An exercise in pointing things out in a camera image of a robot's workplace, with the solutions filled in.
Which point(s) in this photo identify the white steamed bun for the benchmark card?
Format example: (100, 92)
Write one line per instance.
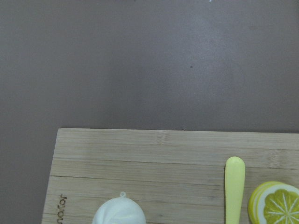
(119, 210)

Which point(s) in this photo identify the bamboo cutting board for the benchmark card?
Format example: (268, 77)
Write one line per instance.
(177, 177)

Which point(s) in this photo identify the yellow plastic knife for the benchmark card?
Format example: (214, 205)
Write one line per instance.
(234, 187)

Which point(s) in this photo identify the thick lemon half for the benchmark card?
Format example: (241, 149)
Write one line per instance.
(274, 203)

